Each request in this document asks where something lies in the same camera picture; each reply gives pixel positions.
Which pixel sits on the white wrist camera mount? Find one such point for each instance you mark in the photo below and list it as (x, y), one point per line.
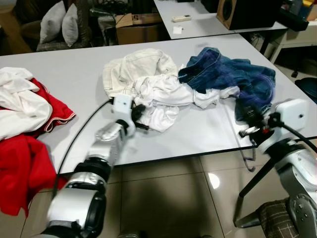
(292, 116)
(123, 106)

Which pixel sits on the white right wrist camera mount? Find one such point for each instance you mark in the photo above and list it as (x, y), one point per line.
(292, 116)

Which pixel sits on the dark wicker armchair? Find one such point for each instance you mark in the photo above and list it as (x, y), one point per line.
(86, 29)

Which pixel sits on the open cardboard box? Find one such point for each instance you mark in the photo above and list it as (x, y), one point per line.
(138, 33)

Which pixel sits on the small white paper slip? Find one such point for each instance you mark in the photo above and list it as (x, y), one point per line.
(178, 29)

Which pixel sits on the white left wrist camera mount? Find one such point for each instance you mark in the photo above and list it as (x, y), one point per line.
(123, 106)

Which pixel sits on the red garment with white trim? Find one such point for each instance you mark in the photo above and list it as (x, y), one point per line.
(54, 109)

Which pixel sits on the dark blue plastic bin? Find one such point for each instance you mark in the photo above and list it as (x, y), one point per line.
(308, 89)

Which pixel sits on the long black case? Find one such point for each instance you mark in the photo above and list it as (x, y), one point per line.
(293, 19)

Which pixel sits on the blue denim jeans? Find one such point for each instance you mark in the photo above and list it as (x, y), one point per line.
(218, 69)

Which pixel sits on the white crumpled garment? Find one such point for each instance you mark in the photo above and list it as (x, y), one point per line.
(20, 104)

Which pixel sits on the white remote control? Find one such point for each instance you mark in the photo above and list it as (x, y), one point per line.
(181, 18)

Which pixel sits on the grey pillow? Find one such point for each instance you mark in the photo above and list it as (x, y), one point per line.
(72, 25)
(52, 22)

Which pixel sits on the brown plaid cushion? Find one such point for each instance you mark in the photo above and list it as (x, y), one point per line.
(275, 220)

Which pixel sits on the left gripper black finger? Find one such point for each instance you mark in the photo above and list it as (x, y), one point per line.
(143, 116)
(140, 107)

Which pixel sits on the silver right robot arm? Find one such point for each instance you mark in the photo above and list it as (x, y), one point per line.
(297, 168)

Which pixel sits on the cream jeans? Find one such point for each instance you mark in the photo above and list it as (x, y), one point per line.
(138, 62)

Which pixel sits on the plain red garment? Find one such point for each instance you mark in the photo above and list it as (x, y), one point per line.
(25, 168)

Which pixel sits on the large white table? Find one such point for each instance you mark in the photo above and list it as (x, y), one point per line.
(74, 74)

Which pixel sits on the small white table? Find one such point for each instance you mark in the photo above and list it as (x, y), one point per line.
(198, 29)

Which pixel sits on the white t-shirt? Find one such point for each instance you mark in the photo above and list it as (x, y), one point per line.
(163, 94)

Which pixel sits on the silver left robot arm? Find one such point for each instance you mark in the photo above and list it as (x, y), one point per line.
(106, 136)

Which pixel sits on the black wooden speaker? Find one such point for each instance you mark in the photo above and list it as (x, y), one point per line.
(247, 14)

